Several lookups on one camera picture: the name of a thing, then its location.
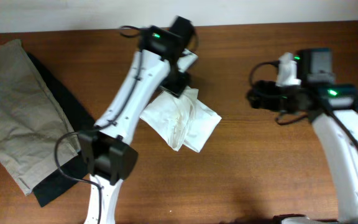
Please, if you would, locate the white t-shirt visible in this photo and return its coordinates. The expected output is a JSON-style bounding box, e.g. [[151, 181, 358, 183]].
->
[[140, 87, 221, 152]]

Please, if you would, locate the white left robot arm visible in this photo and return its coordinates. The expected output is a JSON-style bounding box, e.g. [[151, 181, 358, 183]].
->
[[78, 16, 198, 223]]

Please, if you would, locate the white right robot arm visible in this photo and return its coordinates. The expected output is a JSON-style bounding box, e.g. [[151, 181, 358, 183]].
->
[[246, 48, 358, 223]]

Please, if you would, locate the black garment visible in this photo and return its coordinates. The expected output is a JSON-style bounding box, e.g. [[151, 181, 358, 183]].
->
[[27, 53, 94, 207]]

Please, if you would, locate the khaki beige garment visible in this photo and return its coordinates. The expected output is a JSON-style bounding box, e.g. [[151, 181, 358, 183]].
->
[[0, 39, 73, 195]]

